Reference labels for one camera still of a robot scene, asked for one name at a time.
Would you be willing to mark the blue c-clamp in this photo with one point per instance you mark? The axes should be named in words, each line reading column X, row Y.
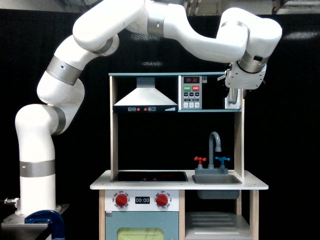
column 53, row 218

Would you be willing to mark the grey lower shelf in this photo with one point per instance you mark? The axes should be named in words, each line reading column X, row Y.
column 216, row 226

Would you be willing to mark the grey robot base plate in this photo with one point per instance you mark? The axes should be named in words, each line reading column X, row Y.
column 17, row 219

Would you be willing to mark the silver range hood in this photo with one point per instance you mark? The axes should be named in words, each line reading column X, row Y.
column 145, row 98

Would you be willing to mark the red tap handle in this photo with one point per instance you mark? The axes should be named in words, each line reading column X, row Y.
column 200, row 161

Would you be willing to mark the grey toy sink basin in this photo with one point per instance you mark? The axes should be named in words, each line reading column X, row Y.
column 217, row 179

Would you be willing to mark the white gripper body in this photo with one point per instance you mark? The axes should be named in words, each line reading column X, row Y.
column 236, row 78

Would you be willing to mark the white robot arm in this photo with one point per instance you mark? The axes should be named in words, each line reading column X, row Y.
column 243, row 40

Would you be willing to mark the white knob panel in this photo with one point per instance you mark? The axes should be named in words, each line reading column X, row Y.
column 142, row 200

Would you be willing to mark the wooden toy kitchen frame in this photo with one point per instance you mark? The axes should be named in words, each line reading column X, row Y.
column 169, row 141

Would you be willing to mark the right red oven knob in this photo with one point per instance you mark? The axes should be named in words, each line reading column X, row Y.
column 161, row 200

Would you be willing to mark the grey microwave control panel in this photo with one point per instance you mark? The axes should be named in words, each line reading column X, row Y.
column 190, row 92

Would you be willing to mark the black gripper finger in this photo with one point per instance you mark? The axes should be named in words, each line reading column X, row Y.
column 226, row 91
column 244, row 93

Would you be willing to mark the light blue oven door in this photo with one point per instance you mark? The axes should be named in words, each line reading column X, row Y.
column 142, row 225

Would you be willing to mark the blue tap handle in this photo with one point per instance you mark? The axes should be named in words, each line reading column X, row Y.
column 222, row 161

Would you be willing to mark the left red oven knob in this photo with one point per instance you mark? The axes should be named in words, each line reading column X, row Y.
column 121, row 200

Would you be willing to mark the black toy stovetop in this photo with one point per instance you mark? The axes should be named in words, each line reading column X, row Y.
column 150, row 176

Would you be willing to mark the metal cable connector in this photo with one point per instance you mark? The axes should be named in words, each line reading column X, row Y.
column 11, row 201

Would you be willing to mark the red oven knob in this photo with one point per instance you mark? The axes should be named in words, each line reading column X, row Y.
column 161, row 200
column 121, row 200

